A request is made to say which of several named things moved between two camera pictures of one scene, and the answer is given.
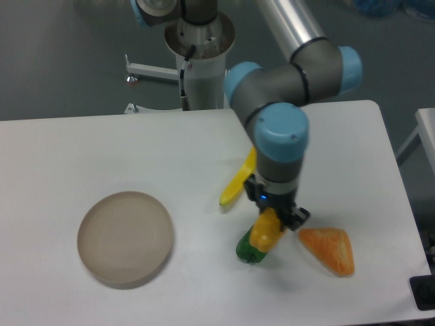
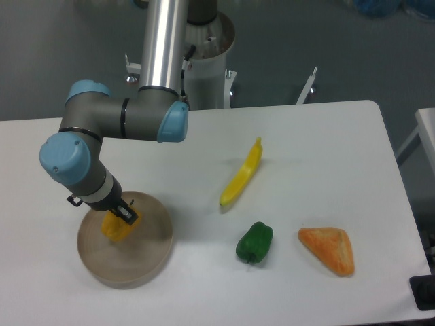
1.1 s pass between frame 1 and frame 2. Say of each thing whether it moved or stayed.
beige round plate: stayed
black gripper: moved
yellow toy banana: stayed
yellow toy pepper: moved
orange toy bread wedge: stayed
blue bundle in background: stayed
